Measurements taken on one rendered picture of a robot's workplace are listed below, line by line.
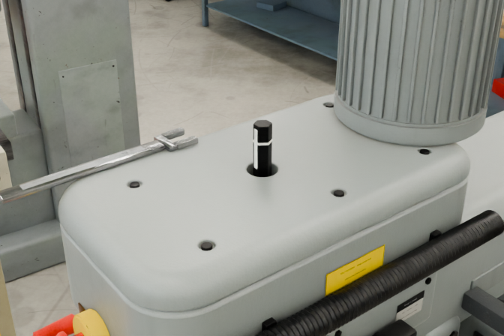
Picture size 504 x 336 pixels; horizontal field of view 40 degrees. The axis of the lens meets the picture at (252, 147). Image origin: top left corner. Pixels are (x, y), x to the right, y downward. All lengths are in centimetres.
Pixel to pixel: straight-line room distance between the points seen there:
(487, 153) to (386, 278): 44
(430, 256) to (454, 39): 25
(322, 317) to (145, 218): 21
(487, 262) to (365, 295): 35
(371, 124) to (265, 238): 25
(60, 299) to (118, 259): 298
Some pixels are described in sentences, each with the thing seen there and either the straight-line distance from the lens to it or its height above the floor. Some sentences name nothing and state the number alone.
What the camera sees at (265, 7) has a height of 25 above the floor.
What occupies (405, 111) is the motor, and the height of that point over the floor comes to 194.
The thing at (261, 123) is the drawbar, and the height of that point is 195.
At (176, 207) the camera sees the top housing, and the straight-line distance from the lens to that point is 74.
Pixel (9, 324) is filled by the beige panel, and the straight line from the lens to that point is 302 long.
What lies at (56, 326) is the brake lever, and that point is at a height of 171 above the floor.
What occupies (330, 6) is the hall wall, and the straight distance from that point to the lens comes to 696.
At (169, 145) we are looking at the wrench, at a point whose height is 190.
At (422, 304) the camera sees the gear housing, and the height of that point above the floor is 168.
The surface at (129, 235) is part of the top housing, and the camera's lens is 70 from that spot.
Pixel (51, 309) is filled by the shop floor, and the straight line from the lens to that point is 361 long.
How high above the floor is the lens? 229
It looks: 28 degrees down
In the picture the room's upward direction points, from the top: straight up
